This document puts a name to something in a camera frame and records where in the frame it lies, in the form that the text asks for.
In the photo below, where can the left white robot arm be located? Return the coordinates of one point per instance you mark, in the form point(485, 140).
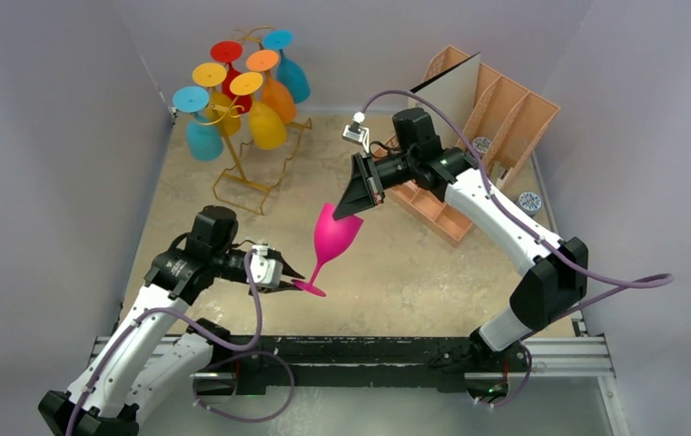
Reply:
point(156, 344)

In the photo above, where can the grey tape roll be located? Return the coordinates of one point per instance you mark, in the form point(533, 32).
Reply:
point(530, 203)

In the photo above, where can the gold wire glass rack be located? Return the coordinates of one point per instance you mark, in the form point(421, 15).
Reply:
point(235, 145)

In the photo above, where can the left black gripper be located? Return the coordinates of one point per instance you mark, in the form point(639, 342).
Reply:
point(287, 272)

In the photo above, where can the blue wine glass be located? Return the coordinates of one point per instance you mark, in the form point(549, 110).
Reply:
point(204, 141)
point(289, 73)

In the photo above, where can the orange wine glass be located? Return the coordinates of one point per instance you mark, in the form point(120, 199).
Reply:
point(274, 93)

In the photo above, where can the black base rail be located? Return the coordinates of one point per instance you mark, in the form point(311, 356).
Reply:
point(443, 364)

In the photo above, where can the rear yellow wine glass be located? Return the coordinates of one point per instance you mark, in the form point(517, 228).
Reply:
point(220, 111)

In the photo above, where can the peach plastic file organizer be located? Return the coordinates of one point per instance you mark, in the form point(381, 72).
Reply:
point(514, 119)

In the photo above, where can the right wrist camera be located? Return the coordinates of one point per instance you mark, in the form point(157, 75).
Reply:
point(356, 133)

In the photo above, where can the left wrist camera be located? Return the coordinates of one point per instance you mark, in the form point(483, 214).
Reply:
point(266, 266)

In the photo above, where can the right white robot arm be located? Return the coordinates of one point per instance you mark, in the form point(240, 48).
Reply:
point(549, 284)

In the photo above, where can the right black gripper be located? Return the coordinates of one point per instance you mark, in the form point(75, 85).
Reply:
point(370, 184)

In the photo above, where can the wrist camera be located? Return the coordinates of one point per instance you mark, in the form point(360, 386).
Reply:
point(266, 266)
point(356, 133)

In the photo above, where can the patterned tin in organizer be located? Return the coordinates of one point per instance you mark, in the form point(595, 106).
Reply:
point(481, 145)

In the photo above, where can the yellow wine glass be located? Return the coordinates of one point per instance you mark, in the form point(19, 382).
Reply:
point(267, 129)
point(220, 111)

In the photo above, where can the front yellow wine glass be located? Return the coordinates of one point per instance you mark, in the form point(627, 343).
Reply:
point(267, 129)

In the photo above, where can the pink wine glass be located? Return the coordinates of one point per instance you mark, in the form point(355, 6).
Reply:
point(331, 238)

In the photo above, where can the white binder folder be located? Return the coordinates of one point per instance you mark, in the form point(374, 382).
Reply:
point(450, 83)

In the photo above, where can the red wine glass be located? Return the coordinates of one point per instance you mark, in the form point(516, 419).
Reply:
point(227, 52)

